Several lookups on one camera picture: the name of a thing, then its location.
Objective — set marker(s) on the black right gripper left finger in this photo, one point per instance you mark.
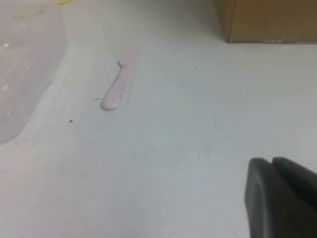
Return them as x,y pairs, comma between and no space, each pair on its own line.
265,203

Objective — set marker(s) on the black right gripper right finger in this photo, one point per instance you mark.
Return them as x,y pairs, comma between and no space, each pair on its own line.
299,176

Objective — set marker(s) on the brown cardboard box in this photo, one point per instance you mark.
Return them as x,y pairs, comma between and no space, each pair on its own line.
272,19

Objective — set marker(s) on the pink plastic knife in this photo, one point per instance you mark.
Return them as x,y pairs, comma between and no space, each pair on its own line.
116,91

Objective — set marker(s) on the transparent plastic egg box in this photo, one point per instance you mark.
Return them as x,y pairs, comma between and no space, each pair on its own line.
22,74

